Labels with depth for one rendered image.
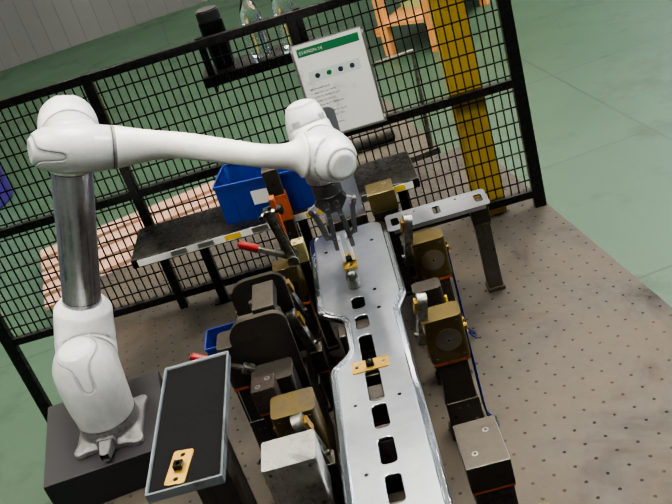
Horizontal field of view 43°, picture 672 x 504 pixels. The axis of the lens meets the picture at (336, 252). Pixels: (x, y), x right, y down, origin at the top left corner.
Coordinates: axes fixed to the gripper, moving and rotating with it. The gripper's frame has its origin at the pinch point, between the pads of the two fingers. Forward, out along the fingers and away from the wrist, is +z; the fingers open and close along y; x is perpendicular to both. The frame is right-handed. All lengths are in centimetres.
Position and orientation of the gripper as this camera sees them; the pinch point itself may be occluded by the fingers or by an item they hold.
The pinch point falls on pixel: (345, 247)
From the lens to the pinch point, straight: 226.1
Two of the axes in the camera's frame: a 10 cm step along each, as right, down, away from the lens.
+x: -0.8, -4.7, 8.8
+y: 9.6, -2.8, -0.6
